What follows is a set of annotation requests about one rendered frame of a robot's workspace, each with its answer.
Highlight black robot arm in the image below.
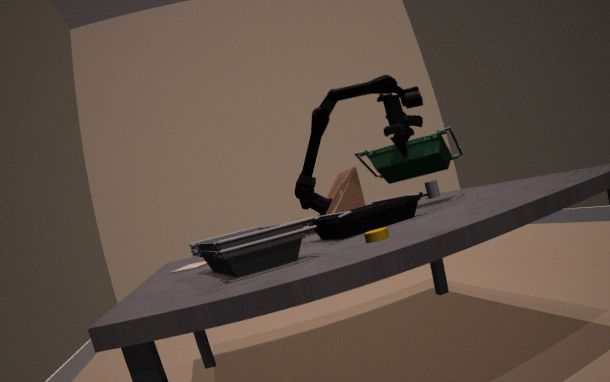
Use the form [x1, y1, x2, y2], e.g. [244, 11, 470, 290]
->
[295, 75, 423, 216]

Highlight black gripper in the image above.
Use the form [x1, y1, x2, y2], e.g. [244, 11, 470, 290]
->
[384, 109, 414, 157]

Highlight yellow short cylinder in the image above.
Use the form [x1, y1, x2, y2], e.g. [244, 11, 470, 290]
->
[364, 227, 389, 243]

